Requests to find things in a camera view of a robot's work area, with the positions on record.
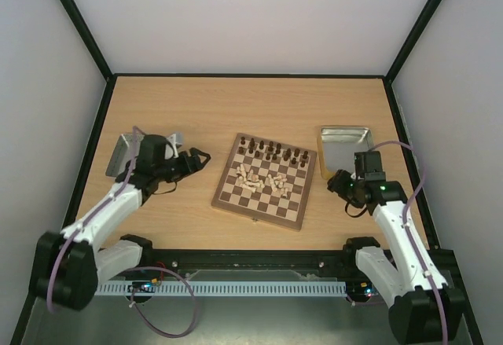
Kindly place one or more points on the metal tray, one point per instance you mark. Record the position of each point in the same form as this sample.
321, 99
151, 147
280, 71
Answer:
337, 146
120, 156

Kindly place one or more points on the slotted white cable duct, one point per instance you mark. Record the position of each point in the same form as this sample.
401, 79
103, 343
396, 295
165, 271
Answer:
226, 288

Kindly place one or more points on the wooden chess board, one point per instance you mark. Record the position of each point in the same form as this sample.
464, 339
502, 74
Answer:
267, 181

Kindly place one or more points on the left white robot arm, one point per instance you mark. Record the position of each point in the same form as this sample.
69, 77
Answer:
70, 265

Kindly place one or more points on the left metal tray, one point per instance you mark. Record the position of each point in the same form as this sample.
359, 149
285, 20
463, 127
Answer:
120, 156

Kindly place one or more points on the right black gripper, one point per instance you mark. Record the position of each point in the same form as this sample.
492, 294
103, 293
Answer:
338, 182

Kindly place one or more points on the right metal tray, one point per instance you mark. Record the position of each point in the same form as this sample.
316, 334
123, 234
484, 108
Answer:
337, 146

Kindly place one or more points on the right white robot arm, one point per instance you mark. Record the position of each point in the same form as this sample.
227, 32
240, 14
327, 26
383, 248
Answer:
422, 307

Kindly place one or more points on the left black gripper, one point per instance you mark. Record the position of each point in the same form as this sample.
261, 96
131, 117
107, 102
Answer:
191, 167

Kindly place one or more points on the black cage frame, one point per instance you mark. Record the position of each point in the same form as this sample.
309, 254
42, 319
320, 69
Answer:
85, 34

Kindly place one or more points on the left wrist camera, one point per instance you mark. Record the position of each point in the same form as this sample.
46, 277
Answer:
174, 142

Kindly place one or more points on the black mounting rail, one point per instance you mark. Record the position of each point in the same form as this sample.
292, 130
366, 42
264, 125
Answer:
321, 263

